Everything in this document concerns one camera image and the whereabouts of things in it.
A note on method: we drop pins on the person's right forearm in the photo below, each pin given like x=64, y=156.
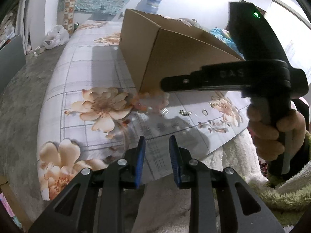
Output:
x=286, y=194

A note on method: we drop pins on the clear plastic bag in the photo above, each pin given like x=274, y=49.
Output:
x=143, y=107

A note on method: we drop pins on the person's right hand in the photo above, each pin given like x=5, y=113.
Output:
x=262, y=136

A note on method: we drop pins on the small silver clip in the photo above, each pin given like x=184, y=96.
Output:
x=165, y=111

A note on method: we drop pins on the brown cardboard piece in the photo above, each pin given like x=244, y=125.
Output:
x=9, y=199

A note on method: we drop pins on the blue water jug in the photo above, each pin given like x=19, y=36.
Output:
x=149, y=4

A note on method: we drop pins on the blue patterned blanket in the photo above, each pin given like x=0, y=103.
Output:
x=220, y=35

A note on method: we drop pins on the white fluffy robe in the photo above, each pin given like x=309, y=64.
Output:
x=233, y=155

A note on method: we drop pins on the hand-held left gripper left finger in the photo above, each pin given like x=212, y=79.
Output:
x=140, y=162

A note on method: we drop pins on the floral vinyl table cover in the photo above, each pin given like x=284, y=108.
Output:
x=85, y=63

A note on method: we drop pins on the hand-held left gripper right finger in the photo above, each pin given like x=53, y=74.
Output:
x=174, y=162

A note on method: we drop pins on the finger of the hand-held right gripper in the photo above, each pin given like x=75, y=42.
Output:
x=206, y=80

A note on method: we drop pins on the grey panel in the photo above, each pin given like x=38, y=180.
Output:
x=11, y=63

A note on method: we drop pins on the small green can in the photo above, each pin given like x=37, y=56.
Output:
x=76, y=26

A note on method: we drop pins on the white plastic bag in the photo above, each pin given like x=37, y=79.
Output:
x=55, y=37

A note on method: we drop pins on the gold filigree brooch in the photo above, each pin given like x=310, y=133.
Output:
x=212, y=104

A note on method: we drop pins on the brown cardboard box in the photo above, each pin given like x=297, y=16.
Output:
x=145, y=41

